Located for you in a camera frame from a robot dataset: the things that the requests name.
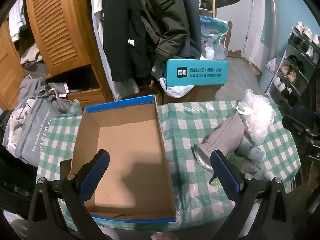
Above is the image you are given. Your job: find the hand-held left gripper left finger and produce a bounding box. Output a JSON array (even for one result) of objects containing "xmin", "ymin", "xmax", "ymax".
[{"xmin": 27, "ymin": 149, "xmax": 110, "ymax": 240}]

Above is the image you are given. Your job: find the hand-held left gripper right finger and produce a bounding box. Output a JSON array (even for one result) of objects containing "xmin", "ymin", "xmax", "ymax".
[{"xmin": 210, "ymin": 149, "xmax": 297, "ymax": 240}]

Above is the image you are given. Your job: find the green bubble wrap sheet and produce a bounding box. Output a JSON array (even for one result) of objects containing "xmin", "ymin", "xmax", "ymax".
[{"xmin": 212, "ymin": 152, "xmax": 248, "ymax": 187}]

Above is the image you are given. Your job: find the cardboard box blue outside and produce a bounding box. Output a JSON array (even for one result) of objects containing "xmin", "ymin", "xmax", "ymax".
[{"xmin": 71, "ymin": 94, "xmax": 177, "ymax": 223}]

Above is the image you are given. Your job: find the light blue fluffy cloth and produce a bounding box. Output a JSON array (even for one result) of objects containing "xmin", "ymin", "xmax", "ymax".
[{"xmin": 236, "ymin": 137, "xmax": 266, "ymax": 161}]

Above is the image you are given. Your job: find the white mesh bath pouf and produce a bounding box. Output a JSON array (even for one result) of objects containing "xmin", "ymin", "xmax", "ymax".
[{"xmin": 236, "ymin": 89, "xmax": 275, "ymax": 144}]

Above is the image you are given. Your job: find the green checkered tablecloth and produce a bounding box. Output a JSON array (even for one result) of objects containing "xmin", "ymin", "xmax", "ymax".
[{"xmin": 37, "ymin": 99, "xmax": 300, "ymax": 233}]

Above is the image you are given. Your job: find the grey fabric laundry bag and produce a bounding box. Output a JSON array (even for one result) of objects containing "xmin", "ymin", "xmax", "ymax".
[{"xmin": 2, "ymin": 97, "xmax": 83, "ymax": 167}]

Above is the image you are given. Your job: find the light blue trash bin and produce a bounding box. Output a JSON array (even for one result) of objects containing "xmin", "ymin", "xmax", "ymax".
[{"xmin": 259, "ymin": 66, "xmax": 275, "ymax": 93}]

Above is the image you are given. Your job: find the metal shoe rack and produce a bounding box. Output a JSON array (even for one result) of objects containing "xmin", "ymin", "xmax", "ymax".
[{"xmin": 265, "ymin": 21, "xmax": 320, "ymax": 110}]

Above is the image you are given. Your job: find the pink plastic bag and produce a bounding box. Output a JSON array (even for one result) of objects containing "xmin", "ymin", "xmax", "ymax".
[{"xmin": 265, "ymin": 58, "xmax": 278, "ymax": 74}]

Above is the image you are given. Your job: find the white plastic bag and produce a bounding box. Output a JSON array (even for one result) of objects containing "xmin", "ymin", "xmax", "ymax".
[{"xmin": 159, "ymin": 77, "xmax": 194, "ymax": 98}]

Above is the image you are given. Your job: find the teal shoe box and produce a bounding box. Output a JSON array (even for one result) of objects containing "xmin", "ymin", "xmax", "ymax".
[{"xmin": 163, "ymin": 59, "xmax": 229, "ymax": 87}]

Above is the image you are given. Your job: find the grey clothes pile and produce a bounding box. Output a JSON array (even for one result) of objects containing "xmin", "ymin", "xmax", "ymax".
[{"xmin": 19, "ymin": 76, "xmax": 73, "ymax": 105}]

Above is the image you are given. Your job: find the blue plastic bag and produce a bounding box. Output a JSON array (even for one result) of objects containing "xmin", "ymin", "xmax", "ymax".
[{"xmin": 199, "ymin": 15, "xmax": 229, "ymax": 60}]

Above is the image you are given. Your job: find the black hanging coat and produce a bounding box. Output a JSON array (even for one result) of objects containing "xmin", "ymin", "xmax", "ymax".
[{"xmin": 103, "ymin": 0, "xmax": 155, "ymax": 82}]

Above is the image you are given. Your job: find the wooden louvered wardrobe door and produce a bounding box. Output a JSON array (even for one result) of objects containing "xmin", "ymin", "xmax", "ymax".
[{"xmin": 25, "ymin": 0, "xmax": 113, "ymax": 103}]

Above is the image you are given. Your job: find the olive hanging jacket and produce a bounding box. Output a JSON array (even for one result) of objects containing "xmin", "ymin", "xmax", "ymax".
[{"xmin": 136, "ymin": 0, "xmax": 202, "ymax": 60}]

